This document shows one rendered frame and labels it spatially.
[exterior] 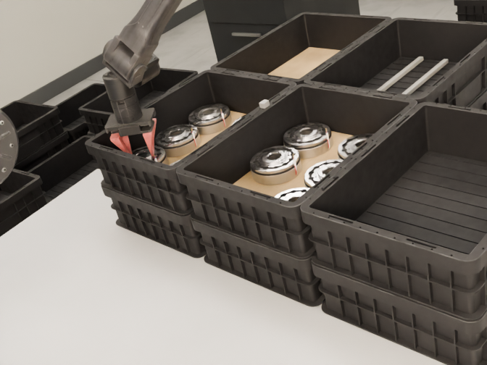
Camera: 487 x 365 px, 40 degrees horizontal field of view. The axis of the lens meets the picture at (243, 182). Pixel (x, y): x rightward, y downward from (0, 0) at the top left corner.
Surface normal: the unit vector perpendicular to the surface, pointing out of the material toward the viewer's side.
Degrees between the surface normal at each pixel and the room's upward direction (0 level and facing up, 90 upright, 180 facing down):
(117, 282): 0
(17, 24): 90
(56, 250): 0
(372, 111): 90
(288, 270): 90
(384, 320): 90
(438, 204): 0
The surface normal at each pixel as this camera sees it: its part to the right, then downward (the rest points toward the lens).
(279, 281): -0.66, 0.51
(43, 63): 0.78, 0.17
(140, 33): -0.36, 0.22
